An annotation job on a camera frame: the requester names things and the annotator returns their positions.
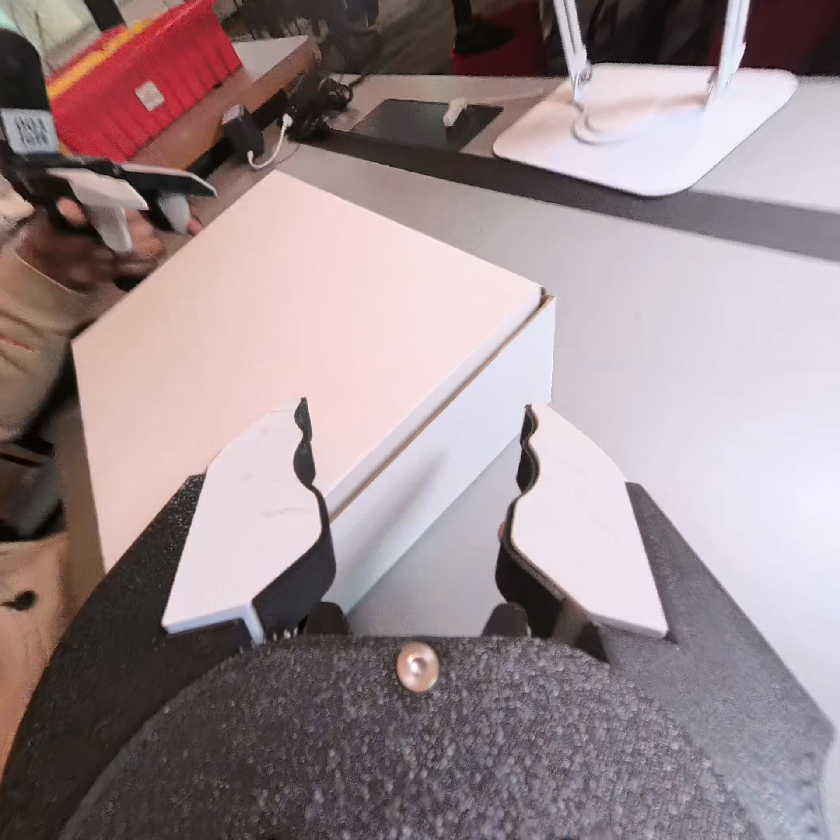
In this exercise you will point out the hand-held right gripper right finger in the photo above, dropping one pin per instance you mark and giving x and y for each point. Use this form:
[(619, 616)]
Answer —
[(584, 525)]

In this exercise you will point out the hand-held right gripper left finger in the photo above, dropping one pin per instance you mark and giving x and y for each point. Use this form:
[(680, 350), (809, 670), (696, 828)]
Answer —
[(243, 525)]

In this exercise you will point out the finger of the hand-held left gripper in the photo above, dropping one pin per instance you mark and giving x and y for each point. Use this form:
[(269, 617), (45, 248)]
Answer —
[(174, 187), (105, 193)]

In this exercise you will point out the white cardboard box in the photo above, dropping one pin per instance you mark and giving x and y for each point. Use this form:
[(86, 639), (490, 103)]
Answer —
[(295, 295)]

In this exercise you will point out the person's left forearm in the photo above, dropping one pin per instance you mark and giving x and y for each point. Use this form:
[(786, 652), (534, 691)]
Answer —
[(33, 328)]

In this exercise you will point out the person's left hand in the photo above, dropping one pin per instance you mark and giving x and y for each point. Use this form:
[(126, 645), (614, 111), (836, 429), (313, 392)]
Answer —
[(79, 256)]

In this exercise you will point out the black power adapter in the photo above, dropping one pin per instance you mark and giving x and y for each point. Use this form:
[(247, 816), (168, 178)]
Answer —
[(241, 134)]

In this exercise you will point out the red plastic crate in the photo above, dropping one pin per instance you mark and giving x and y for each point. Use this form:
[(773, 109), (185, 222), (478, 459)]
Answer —
[(144, 72)]

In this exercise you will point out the brown wooden table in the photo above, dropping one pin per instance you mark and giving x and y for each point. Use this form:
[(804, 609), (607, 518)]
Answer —
[(262, 72)]

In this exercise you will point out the black rectangular pad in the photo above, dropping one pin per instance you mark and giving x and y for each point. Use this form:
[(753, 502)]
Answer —
[(420, 124)]

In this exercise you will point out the red bin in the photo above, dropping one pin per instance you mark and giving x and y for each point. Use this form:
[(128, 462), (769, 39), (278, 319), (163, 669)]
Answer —
[(787, 33), (499, 49)]

